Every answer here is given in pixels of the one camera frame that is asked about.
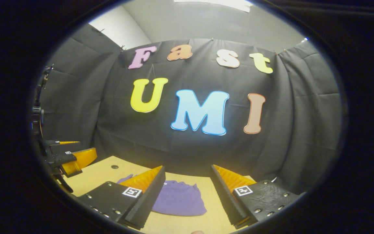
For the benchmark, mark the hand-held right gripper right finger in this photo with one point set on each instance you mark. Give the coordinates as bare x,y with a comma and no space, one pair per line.
224,198

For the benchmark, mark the black tripod stand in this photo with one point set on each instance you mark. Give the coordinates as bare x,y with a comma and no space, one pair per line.
37,112

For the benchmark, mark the black backdrop cloth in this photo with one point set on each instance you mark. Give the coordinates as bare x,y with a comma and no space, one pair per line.
190,152

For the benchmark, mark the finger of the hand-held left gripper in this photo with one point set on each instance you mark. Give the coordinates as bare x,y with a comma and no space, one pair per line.
80,161
63,148

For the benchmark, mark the white ceiling light panel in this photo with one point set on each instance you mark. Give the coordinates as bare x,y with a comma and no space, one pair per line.
219,4

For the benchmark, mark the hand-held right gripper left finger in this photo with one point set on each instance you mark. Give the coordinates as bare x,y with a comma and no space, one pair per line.
149,201

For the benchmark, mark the purple knit shirt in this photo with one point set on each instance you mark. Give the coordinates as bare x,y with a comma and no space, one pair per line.
180,198

